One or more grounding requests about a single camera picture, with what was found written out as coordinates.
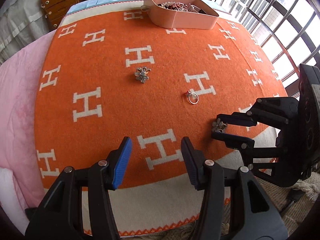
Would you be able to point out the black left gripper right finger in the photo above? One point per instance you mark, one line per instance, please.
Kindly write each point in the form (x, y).
(253, 215)

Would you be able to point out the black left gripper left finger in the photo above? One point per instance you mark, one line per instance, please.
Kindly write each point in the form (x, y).
(77, 205)

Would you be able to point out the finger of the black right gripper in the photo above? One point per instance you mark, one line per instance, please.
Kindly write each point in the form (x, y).
(234, 141)
(238, 119)

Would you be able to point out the pink jewelry tray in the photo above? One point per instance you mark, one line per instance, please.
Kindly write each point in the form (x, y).
(169, 19)

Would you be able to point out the pink bed cover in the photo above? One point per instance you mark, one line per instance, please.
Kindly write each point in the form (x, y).
(21, 185)

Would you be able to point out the metal window grille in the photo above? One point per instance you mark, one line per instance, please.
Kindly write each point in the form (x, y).
(287, 31)

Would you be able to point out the orange H pattern blanket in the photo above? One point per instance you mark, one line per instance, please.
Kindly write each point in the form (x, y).
(111, 73)

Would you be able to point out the white lace cover cloth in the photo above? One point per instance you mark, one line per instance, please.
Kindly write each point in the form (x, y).
(22, 22)

